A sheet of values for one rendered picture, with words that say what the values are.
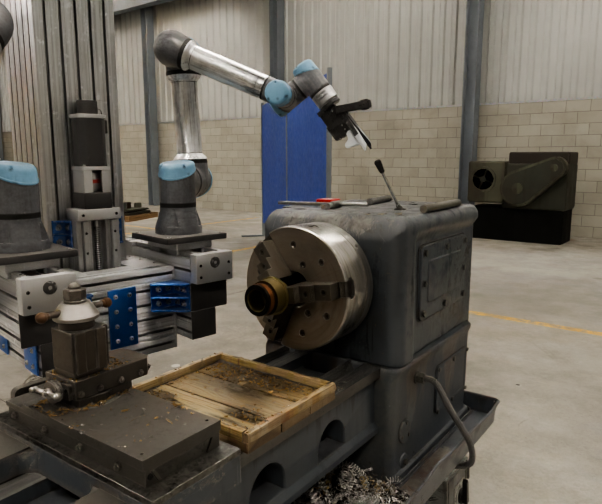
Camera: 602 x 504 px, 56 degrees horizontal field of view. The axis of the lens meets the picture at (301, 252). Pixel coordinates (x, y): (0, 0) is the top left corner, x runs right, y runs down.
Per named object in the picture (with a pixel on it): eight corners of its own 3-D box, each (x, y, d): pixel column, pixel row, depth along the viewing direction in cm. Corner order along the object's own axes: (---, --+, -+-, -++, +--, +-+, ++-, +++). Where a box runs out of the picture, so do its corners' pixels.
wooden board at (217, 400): (220, 365, 149) (219, 350, 148) (336, 399, 128) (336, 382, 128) (124, 405, 125) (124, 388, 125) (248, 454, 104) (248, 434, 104)
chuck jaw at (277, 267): (288, 281, 146) (266, 242, 149) (301, 271, 144) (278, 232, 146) (261, 289, 138) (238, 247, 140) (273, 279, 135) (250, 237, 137)
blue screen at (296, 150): (241, 236, 1025) (239, 102, 986) (284, 235, 1044) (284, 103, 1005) (294, 286, 630) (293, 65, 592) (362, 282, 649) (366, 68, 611)
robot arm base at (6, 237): (-20, 248, 153) (-24, 212, 151) (38, 243, 163) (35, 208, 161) (-2, 255, 142) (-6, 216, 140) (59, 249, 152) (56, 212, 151)
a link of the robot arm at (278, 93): (148, 16, 172) (295, 78, 168) (163, 24, 182) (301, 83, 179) (136, 53, 174) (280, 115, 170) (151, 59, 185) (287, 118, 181)
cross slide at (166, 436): (75, 386, 120) (73, 366, 120) (222, 445, 96) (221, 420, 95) (-5, 415, 107) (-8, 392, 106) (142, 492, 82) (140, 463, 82)
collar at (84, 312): (83, 309, 107) (82, 294, 107) (108, 316, 103) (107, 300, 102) (43, 319, 101) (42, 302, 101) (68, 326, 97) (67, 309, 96)
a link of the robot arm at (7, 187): (13, 215, 143) (8, 160, 141) (-24, 213, 149) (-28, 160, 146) (51, 211, 154) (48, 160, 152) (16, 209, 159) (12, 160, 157)
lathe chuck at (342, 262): (262, 321, 161) (273, 212, 154) (357, 357, 144) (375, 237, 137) (241, 328, 154) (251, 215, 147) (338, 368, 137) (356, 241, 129)
